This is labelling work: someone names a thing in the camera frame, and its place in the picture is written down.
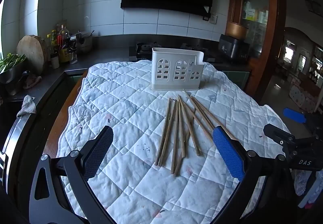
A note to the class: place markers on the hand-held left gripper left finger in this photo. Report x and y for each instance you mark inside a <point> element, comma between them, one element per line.
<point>98,153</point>

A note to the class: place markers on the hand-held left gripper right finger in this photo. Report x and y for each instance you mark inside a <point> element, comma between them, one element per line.
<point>227,153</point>

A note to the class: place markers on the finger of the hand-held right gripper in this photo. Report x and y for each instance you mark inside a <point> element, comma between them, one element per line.
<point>276,134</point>
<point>294,115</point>

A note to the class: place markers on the pile of wooden chopsticks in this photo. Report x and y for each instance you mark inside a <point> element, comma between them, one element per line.
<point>181,138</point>

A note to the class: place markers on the white plastic utensil holder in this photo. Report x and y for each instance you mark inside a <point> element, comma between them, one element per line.
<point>176,72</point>

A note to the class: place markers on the patterned play fence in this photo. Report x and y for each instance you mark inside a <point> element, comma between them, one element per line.
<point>302,99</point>

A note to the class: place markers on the white quilted mat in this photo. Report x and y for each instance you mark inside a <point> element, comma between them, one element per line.
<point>126,117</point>

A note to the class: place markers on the green lower cabinet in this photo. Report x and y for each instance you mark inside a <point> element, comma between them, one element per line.
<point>236,76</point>

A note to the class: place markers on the wooden glass-door cabinet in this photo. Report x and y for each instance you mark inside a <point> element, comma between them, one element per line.
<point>276,37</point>

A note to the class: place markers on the white knitted dishcloth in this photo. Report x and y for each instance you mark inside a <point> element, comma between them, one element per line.
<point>26,106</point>

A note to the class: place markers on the dark curved metal-rimmed object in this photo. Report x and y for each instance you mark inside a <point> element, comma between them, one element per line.
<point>10,143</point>

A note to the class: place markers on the black countertop appliance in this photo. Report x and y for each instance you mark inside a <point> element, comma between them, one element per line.
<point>232,48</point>

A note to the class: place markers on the brown rag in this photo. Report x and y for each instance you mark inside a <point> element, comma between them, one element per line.
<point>32,80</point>

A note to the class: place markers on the small clear glass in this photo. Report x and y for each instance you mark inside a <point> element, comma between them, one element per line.
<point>73,56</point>

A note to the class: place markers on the copper-coloured pot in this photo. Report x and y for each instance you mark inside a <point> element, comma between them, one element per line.
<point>237,30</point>

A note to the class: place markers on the small white jar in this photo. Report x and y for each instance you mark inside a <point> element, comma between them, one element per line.
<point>54,61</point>

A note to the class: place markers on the dark sauce bottle yellow label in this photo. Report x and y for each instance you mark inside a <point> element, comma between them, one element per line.
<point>64,49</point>

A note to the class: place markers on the pale lidded cooking pot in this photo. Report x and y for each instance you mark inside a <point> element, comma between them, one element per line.
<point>87,43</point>

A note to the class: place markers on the ceiling fixture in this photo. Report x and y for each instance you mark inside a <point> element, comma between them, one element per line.
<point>313,6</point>

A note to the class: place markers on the black gas stove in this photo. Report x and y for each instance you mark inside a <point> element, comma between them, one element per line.
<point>143,51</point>

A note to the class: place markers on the metal bowl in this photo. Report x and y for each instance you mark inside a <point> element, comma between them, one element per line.
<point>11,76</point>

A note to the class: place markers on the round wooden cutting board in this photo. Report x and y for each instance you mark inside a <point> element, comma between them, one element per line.
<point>30,54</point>

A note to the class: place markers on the yellow-capped green bottle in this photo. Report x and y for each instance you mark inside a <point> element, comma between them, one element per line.
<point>53,38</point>

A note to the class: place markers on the green leafy vegetables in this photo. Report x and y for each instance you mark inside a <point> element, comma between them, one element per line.
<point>11,61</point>

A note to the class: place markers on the white wall socket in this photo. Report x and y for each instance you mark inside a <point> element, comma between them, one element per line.
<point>213,19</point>

